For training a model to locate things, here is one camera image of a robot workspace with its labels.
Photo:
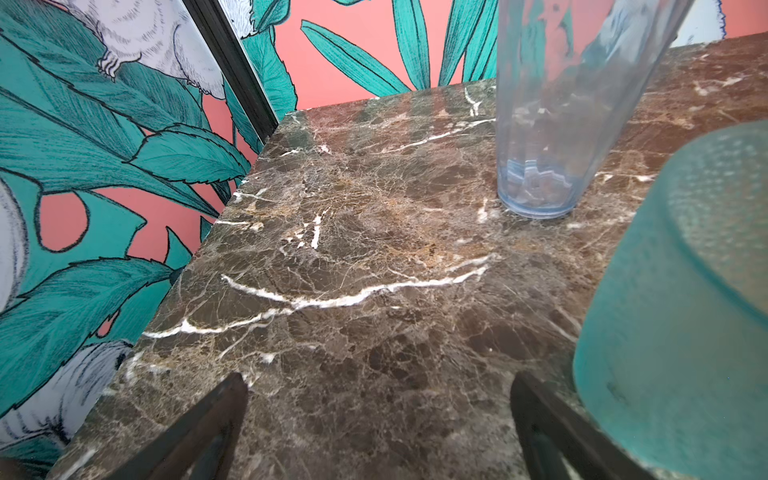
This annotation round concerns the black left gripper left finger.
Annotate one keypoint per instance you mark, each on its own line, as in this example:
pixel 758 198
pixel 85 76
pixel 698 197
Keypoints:
pixel 200 444

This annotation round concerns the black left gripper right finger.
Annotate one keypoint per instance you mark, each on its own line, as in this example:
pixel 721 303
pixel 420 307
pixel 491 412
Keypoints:
pixel 552 436

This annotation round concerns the clear blue tall glass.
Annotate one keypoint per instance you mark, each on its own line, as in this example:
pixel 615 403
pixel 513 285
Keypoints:
pixel 561 107

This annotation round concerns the frosted teal glass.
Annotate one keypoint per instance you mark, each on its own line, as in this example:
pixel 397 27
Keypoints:
pixel 671 361

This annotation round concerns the black left corner post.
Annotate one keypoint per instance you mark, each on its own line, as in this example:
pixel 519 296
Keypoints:
pixel 223 25

